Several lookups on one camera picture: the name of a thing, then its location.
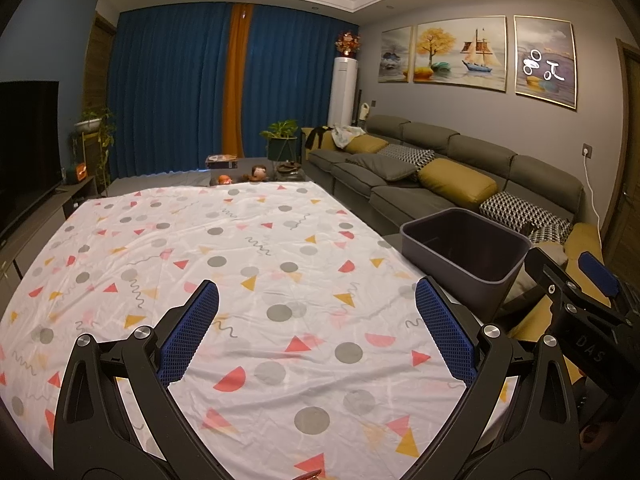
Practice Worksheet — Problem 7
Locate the grey plastic bin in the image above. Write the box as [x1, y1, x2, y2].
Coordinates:
[400, 207, 533, 318]

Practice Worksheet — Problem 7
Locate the dark wooden door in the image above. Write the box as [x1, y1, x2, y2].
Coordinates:
[602, 40, 640, 281]

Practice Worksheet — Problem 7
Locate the white patterned tablecloth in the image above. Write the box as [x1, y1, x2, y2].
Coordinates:
[0, 180, 518, 480]

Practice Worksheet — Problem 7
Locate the gold plant stand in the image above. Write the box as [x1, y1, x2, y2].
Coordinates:
[80, 132, 108, 193]

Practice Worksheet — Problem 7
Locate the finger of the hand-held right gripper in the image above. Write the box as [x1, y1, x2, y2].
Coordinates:
[577, 251, 640, 313]
[524, 246, 588, 311]

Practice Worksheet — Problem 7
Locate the large sailboat painting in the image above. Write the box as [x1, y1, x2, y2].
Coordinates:
[412, 15, 508, 93]

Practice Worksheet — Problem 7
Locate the small landscape painting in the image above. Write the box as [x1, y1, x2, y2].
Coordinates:
[377, 25, 414, 84]

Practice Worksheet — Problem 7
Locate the dark grey cushion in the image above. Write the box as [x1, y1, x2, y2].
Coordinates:
[346, 152, 418, 182]

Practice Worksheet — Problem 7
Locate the white standing air conditioner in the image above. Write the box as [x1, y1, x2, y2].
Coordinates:
[327, 57, 360, 128]

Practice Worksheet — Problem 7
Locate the grey sectional sofa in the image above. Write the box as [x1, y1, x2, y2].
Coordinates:
[302, 114, 623, 386]

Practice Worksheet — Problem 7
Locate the small yellow cushion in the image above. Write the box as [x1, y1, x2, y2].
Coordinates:
[345, 136, 390, 156]

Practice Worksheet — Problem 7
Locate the large yellow cushion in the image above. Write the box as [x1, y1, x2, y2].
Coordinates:
[417, 158, 499, 211]

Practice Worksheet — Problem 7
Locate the black white patterned cushion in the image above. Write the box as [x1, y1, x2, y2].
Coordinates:
[376, 144, 437, 170]
[479, 191, 573, 233]
[526, 221, 574, 246]

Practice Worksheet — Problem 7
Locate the grey painting with glare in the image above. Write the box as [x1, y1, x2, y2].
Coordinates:
[513, 15, 578, 112]

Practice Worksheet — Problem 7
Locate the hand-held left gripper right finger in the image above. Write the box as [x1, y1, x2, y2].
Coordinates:
[405, 275, 583, 480]

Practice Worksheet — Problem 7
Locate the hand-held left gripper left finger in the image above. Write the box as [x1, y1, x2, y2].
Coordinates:
[52, 279, 221, 480]

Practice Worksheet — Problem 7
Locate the black flat television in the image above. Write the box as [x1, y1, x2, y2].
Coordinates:
[0, 80, 63, 241]

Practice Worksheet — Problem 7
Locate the grey television cabinet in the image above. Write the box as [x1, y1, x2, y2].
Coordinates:
[0, 175, 101, 286]

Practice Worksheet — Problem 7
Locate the red gold flower decoration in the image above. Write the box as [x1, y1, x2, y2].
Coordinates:
[334, 31, 362, 60]

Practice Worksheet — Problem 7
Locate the dark coffee table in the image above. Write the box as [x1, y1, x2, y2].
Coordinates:
[205, 157, 313, 188]

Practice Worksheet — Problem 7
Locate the potted plant dark pot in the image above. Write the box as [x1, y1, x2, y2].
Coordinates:
[260, 120, 301, 161]

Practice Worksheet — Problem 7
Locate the black jacket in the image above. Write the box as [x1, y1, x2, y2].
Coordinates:
[305, 126, 333, 151]

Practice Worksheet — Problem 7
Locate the white power cable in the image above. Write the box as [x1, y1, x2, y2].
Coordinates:
[582, 152, 602, 226]

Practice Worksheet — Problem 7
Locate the brown wooden wall panel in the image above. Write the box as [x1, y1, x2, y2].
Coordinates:
[82, 14, 117, 111]

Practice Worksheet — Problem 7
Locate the orange curtain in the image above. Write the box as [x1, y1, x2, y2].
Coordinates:
[221, 2, 255, 158]

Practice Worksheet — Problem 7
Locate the blue curtain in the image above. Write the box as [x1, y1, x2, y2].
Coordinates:
[242, 7, 361, 158]
[102, 2, 241, 181]

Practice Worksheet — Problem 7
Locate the trailing plant white bowl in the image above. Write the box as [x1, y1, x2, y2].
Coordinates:
[72, 107, 117, 196]

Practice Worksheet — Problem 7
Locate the white cloth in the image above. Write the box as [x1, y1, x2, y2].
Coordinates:
[332, 125, 367, 148]

